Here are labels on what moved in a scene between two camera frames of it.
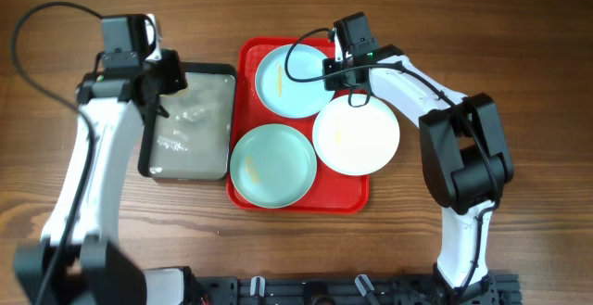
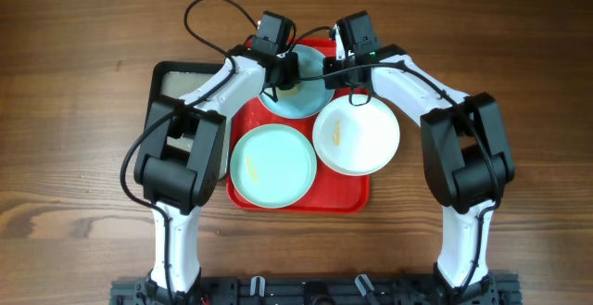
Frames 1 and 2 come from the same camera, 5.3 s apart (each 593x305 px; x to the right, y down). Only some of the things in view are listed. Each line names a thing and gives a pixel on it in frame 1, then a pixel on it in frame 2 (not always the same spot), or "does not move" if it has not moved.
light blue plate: (285, 96) does not move
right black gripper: (333, 78) does not move
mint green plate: (273, 166) does not move
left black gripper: (155, 94) -> (283, 73)
